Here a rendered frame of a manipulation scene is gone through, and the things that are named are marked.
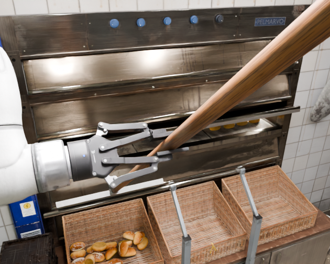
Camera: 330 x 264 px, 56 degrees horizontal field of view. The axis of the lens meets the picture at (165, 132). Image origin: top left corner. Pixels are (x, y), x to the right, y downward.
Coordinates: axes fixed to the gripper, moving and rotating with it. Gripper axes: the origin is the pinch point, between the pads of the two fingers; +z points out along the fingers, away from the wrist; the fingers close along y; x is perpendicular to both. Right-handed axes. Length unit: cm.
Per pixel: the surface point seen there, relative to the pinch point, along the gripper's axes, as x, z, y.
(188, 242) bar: -114, 39, 37
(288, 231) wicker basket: -141, 124, 53
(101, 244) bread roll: -162, -4, 29
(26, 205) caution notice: -153, -45, -7
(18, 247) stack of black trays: -154, -52, 17
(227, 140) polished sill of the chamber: -143, 98, -21
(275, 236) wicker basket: -142, 113, 54
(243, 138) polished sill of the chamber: -143, 112, -21
